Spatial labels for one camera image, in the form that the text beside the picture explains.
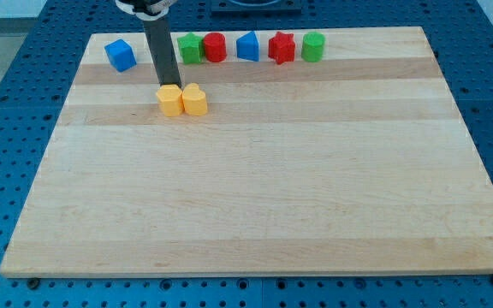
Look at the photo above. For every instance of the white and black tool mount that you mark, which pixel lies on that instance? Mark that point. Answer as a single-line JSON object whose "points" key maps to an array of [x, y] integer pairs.
{"points": [[145, 10]]}

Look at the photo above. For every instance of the black pusher stick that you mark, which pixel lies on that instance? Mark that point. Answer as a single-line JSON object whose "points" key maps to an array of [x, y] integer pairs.
{"points": [[162, 52]]}

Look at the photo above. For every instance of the green star block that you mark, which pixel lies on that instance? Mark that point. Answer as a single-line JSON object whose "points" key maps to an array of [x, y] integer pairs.
{"points": [[191, 48]]}

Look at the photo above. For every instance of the blue cube block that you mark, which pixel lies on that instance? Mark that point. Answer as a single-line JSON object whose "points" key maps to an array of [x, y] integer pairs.
{"points": [[120, 55]]}

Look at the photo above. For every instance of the red star block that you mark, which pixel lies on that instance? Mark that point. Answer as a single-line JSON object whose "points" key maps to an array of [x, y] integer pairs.
{"points": [[282, 47]]}

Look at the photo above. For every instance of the red cylinder block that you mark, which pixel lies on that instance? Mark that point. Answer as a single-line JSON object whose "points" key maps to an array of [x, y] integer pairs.
{"points": [[215, 47]]}

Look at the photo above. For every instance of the yellow hexagon block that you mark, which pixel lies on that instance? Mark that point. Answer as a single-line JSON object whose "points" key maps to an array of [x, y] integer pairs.
{"points": [[169, 99]]}

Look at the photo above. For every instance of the yellow heart block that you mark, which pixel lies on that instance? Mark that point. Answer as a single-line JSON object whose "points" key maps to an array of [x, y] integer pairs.
{"points": [[194, 100]]}

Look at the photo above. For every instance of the blue triangular prism block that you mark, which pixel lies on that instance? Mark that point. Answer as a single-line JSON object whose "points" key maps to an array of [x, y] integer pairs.
{"points": [[247, 47]]}

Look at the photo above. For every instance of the green cylinder block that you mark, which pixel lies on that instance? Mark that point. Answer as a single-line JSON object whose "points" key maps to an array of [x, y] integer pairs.
{"points": [[313, 47]]}

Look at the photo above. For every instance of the wooden board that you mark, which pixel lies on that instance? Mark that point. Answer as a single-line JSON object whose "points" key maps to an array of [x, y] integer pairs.
{"points": [[360, 164]]}

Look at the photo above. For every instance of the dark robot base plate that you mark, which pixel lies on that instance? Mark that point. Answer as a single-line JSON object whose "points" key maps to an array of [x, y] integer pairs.
{"points": [[225, 7]]}

